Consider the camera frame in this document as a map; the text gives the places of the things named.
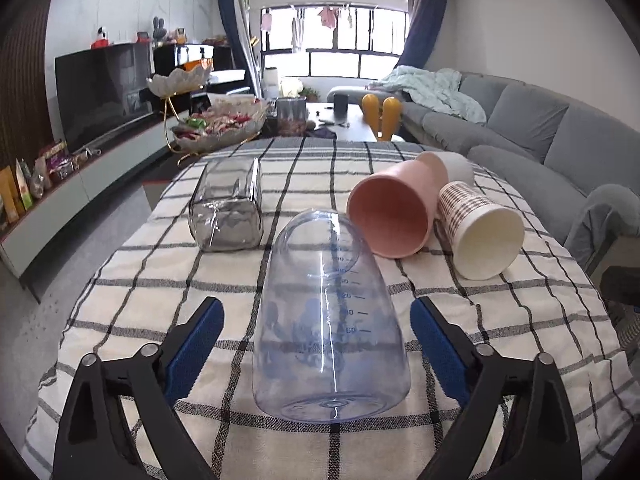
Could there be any grey bunny figure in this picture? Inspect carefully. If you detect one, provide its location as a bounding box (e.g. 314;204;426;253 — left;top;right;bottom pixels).
152;16;167;42

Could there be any patterned paper cup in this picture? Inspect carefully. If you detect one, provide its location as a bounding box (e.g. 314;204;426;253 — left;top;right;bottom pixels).
438;181;525;281

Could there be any clear blue plastic bottle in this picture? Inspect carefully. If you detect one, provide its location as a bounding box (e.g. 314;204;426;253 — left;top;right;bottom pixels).
252;209;411;424

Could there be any two tier snack tray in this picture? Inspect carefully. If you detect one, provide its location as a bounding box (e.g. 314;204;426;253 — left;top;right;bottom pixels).
148;61;269;158

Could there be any green snack package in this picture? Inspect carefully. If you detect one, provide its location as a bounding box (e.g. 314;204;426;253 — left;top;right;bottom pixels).
15;159;34;211

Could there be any red snack bag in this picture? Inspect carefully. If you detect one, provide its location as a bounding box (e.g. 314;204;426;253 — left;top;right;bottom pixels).
40;141;76;183

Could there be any black cup on table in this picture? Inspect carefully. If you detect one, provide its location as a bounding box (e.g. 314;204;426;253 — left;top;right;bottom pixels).
333;93;349;122

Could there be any clear snack jar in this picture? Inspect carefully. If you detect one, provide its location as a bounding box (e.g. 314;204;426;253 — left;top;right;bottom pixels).
276;98;307;136

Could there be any potted plant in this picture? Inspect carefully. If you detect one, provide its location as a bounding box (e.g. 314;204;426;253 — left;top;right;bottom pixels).
299;87;320;102

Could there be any blue curtain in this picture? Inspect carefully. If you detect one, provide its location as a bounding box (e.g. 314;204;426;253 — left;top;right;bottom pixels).
397;0;448;68
217;0;262;98

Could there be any dark coffee table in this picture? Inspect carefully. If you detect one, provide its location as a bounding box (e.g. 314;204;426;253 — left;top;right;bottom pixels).
139;102;379;212

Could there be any right blue curtain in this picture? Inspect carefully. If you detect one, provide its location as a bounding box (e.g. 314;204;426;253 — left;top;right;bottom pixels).
397;0;448;68

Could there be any pink hanging garment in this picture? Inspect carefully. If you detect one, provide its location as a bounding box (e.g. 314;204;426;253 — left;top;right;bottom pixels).
318;6;337;30

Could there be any dark purple cloth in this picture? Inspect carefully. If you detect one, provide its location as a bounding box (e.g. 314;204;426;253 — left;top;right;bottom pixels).
310;127;337;140

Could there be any flat screen television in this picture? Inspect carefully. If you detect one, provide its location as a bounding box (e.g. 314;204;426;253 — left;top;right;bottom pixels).
54;44;153;152

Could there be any red white gadget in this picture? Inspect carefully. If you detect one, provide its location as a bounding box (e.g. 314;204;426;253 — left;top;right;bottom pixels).
91;27;110;50

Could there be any white tv cabinet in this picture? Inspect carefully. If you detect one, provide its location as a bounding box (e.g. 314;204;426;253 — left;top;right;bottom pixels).
1;113;186;290

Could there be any black upright piano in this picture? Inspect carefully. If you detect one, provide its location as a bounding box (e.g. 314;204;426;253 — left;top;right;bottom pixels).
152;44;250;94

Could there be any left blue curtain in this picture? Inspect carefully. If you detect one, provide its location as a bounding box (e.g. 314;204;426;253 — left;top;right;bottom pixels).
217;0;262;98

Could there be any pink plastic cup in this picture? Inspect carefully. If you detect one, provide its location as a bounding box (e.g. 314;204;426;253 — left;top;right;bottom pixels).
346;153;448;259

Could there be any white air purifier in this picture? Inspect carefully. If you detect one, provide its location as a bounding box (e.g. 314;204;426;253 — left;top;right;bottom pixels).
262;67;280;100

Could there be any orange snack package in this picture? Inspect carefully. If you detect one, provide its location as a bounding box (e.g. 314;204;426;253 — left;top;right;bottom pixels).
0;166;25;223

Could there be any light green blanket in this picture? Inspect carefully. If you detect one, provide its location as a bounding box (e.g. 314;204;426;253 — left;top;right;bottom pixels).
369;65;487;124

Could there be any grey sectional sofa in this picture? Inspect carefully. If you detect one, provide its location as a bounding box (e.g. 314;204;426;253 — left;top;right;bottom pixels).
329;73;639;272

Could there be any white plastic cup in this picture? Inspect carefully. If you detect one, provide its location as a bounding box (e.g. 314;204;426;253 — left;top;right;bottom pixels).
435;152;475;188

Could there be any square clear glass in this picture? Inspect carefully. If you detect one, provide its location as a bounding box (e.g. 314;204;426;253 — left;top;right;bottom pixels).
188;157;262;252

